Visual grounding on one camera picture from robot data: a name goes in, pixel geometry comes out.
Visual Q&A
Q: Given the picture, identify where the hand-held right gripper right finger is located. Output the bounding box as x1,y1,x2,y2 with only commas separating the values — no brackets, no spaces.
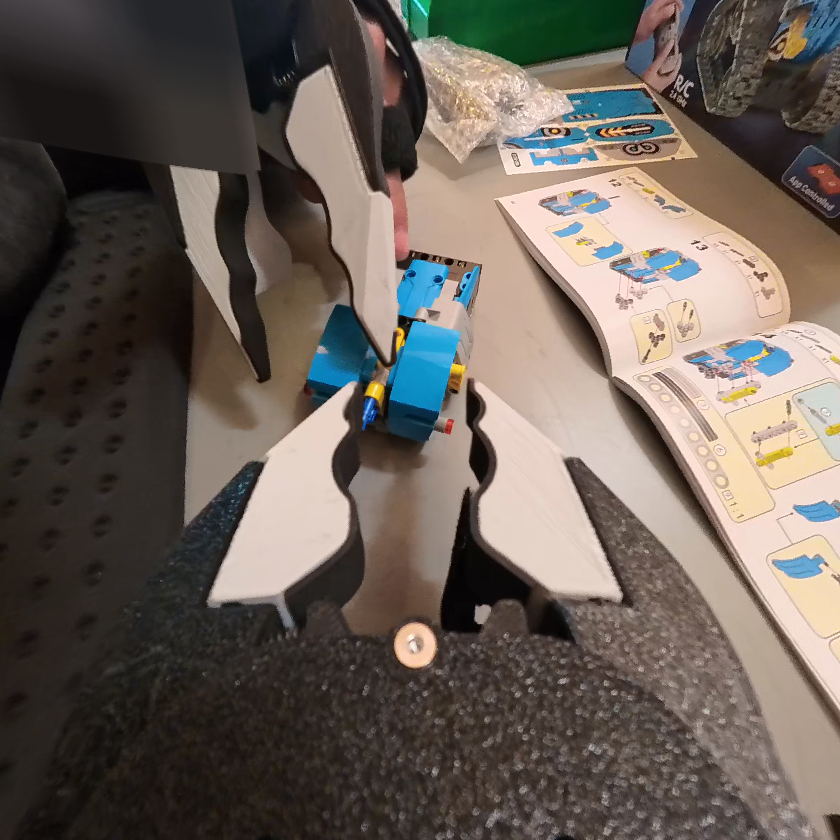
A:
441,379,624,629

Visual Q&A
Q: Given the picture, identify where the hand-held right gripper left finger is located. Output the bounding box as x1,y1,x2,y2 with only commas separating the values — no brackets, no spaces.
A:
207,381,366,629

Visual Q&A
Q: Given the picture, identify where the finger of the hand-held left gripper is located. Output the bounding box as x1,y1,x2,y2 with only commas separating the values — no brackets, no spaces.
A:
169,164,273,383
284,62,403,367

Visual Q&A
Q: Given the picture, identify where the blue grey toy brick model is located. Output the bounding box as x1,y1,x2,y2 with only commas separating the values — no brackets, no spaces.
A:
307,249,483,448

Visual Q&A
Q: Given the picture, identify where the person's left forearm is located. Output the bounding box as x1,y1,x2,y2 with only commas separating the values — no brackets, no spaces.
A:
0,136,70,309

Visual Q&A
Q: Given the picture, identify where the grey desk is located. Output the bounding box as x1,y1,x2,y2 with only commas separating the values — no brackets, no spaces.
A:
184,46,840,840

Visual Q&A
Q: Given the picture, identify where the person's left hand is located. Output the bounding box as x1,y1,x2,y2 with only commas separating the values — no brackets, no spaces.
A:
363,18,413,265

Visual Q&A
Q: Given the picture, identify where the clear plastic parts bag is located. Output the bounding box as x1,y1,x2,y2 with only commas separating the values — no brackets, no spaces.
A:
412,36,573,164

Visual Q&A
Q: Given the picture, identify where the green plastic bin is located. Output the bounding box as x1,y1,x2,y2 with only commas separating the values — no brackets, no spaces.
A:
400,0,647,67

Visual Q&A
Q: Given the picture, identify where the black perforated panel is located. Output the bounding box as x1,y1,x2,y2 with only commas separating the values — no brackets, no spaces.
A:
0,190,194,840

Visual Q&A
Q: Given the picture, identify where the blue sticker sheet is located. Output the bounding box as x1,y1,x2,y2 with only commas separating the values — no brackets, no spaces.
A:
499,84,698,176

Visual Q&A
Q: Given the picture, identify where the open instruction booklet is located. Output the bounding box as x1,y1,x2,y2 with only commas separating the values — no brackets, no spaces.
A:
495,167,840,719

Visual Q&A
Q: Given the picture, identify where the dark toy robot box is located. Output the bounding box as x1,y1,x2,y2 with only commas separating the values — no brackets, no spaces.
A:
623,0,840,234

